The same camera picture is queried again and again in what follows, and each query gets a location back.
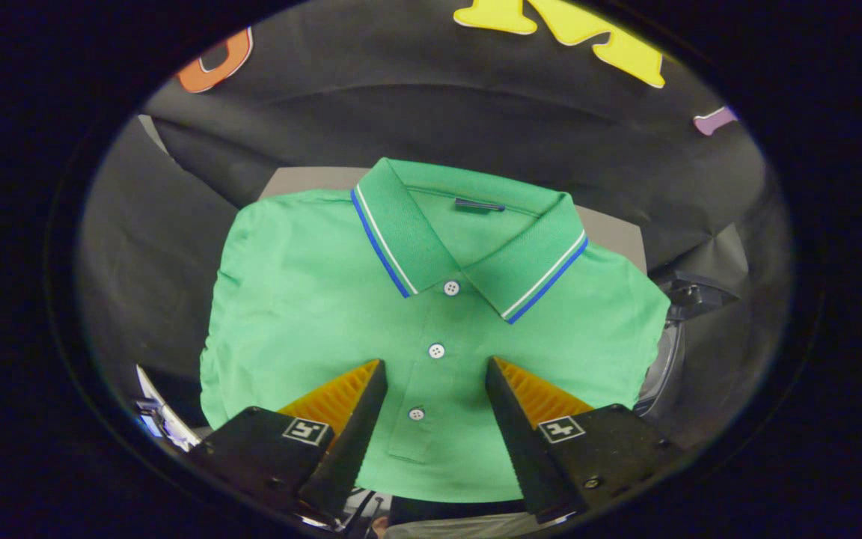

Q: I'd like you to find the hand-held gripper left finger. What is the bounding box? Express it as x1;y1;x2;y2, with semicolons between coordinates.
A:
192;359;390;529

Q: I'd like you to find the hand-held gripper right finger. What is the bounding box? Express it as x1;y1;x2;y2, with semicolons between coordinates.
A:
484;356;683;526

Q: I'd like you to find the grey cabinet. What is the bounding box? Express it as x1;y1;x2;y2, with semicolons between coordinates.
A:
259;166;649;275

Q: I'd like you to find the green polo shirt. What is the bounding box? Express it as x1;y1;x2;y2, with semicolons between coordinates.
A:
199;157;672;504

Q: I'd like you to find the dark washing machine lid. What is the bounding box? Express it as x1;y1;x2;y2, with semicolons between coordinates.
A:
633;271;740;417

